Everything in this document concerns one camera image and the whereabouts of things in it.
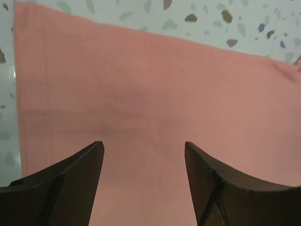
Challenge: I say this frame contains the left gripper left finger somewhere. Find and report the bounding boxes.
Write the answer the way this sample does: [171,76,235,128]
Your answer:
[0,141,104,226]

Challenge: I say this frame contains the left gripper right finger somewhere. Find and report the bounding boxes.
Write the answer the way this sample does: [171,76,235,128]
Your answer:
[184,142,301,226]

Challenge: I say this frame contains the salmon pink t-shirt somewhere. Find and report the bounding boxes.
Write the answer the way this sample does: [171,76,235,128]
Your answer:
[13,1,301,226]

